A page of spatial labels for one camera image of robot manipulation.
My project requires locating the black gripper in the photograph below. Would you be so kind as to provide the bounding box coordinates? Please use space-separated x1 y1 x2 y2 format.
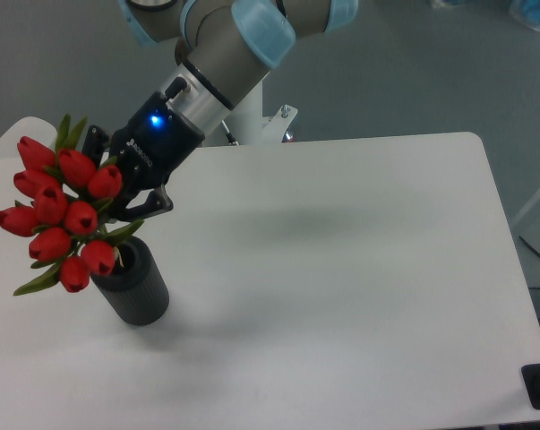
81 91 205 222

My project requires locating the red tulip bouquet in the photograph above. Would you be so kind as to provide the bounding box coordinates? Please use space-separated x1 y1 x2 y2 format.
0 116 142 296

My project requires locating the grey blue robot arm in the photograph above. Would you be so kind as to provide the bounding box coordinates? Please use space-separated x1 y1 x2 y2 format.
82 1 358 222

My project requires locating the dark grey ribbed vase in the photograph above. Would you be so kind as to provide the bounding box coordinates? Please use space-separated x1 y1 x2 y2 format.
91 236 169 326

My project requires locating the white chair back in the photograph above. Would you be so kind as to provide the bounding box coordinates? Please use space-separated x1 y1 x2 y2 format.
0 116 57 159

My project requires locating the blue plastic bag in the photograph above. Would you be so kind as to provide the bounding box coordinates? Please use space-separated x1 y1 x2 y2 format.
509 0 540 32

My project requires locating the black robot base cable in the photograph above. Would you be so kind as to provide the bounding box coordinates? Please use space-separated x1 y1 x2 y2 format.
222 120 240 147

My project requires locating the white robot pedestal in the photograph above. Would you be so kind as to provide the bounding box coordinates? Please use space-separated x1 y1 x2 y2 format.
223 82 263 146

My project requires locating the white metal base frame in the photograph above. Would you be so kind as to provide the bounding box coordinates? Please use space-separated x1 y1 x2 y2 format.
197 104 299 147

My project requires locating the black floor cable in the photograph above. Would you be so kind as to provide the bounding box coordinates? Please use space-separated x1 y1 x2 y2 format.
518 236 540 265

